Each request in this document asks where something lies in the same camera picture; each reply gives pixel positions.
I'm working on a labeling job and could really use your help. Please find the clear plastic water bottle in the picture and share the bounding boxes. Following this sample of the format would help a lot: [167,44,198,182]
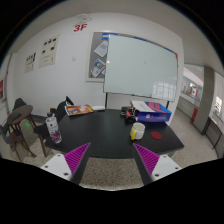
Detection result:
[46,112,62,144]

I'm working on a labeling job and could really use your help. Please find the white wall poster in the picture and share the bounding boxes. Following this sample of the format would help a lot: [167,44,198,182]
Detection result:
[39,35,60,67]
[25,53,36,72]

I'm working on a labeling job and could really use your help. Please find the red round coaster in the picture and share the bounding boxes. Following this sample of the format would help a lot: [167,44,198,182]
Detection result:
[151,132,162,140]

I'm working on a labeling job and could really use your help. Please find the white wall poster right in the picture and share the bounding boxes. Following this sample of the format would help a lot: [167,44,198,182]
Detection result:
[39,35,60,67]

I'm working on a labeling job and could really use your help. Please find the black items on table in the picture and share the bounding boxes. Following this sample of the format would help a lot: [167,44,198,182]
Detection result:
[120,107,136,123]

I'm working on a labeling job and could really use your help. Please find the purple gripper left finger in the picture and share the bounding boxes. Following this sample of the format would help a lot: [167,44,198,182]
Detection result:
[42,143,90,181]

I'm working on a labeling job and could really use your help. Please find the small round wooden table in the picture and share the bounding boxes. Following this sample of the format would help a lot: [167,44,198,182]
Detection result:
[7,105,36,157]

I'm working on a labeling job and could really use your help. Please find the dark chair far left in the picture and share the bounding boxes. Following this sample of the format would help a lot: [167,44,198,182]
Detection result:
[13,98,25,110]

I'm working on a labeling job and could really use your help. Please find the black chair at table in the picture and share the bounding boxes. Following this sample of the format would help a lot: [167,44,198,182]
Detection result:
[34,97,74,156]

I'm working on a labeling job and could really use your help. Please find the colourful orange book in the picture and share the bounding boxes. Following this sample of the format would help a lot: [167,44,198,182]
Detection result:
[65,104,93,116]

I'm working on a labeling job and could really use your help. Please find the white wall poster left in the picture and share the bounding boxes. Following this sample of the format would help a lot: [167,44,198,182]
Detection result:
[25,53,36,72]

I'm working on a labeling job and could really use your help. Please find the grey pin board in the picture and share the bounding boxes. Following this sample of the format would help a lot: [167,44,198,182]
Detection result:
[86,32,109,82]

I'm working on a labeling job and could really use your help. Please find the white mug yellow handle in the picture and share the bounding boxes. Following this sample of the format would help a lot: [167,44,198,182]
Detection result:
[130,122,145,140]

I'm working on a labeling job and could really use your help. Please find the red 3F wall sign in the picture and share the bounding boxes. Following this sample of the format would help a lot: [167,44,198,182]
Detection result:
[73,23,88,33]

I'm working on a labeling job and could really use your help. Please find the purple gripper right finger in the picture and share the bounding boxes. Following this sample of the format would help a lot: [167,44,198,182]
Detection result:
[133,143,181,181]

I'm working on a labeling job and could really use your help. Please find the blue and white box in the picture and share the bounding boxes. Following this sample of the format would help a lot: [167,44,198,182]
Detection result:
[131,101,171,122]

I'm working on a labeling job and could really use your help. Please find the large whiteboard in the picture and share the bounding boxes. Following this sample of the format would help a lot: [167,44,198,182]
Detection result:
[104,35,178,101]

